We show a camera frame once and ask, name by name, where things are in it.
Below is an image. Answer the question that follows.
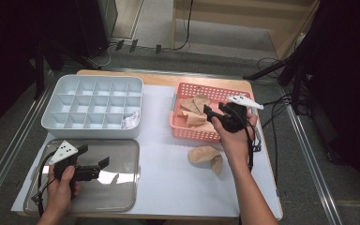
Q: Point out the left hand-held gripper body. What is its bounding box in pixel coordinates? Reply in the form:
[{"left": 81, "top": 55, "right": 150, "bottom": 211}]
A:
[{"left": 49, "top": 140, "right": 102, "bottom": 200}]

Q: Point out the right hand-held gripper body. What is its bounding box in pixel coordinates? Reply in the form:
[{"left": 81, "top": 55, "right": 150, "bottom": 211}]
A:
[{"left": 214, "top": 95, "right": 264, "bottom": 134}]

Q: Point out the peach sock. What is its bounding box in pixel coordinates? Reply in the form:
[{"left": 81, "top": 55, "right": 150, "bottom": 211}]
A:
[{"left": 177, "top": 110, "right": 218, "bottom": 134}]

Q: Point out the white compartment storage box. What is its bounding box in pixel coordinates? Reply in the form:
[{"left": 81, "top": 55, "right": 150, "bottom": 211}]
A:
[{"left": 40, "top": 74, "right": 144, "bottom": 140}]

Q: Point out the pink plastic basket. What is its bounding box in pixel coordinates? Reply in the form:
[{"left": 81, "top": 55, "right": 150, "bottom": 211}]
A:
[{"left": 169, "top": 82, "right": 259, "bottom": 148}]

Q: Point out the grey translucent box lid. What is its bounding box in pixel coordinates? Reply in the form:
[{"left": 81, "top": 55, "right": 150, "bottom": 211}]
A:
[{"left": 22, "top": 138, "right": 141, "bottom": 215}]

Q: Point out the white sock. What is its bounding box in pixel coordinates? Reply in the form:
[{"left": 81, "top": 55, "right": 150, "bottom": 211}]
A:
[{"left": 121, "top": 111, "right": 141, "bottom": 130}]

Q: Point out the person's right hand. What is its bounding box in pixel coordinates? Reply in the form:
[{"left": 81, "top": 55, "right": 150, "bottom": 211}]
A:
[{"left": 211, "top": 113, "right": 259, "bottom": 163}]

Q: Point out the person's left hand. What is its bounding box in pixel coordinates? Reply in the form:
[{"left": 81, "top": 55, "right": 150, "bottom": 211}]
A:
[{"left": 45, "top": 165, "right": 82, "bottom": 217}]

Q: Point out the white table mat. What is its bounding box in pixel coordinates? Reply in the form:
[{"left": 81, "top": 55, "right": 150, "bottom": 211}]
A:
[{"left": 11, "top": 83, "right": 284, "bottom": 219}]

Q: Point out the black metal stand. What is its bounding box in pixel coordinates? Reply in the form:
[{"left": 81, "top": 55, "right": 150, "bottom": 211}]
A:
[{"left": 243, "top": 55, "right": 310, "bottom": 115}]

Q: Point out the wooden shelf unit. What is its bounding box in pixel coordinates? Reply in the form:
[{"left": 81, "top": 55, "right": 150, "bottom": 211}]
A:
[{"left": 172, "top": 0, "right": 322, "bottom": 60}]

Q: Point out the black curtain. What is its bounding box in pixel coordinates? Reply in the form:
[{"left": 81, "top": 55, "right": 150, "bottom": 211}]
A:
[
  {"left": 0, "top": 0, "right": 78, "bottom": 140},
  {"left": 293, "top": 0, "right": 360, "bottom": 204}
]

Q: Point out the dark cabinet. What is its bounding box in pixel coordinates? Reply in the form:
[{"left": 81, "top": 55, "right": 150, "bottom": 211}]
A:
[{"left": 74, "top": 0, "right": 119, "bottom": 59}]

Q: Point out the right hand-held gripper cable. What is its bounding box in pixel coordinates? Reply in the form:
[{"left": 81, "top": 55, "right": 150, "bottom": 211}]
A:
[{"left": 242, "top": 109, "right": 262, "bottom": 173}]

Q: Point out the black floor cable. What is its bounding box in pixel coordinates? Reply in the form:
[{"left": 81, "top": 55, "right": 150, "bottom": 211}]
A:
[{"left": 261, "top": 93, "right": 294, "bottom": 184}]

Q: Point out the aluminium frame rail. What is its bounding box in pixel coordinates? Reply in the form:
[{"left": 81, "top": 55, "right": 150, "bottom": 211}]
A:
[
  {"left": 0, "top": 70, "right": 60, "bottom": 217},
  {"left": 277, "top": 83, "right": 345, "bottom": 225}
]

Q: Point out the black hanging cable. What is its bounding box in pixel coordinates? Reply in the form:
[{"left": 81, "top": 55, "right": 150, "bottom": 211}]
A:
[{"left": 172, "top": 0, "right": 195, "bottom": 52}]

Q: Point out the white floor cable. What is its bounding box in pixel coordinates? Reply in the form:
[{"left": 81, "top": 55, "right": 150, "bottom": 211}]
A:
[{"left": 101, "top": 45, "right": 113, "bottom": 68}]

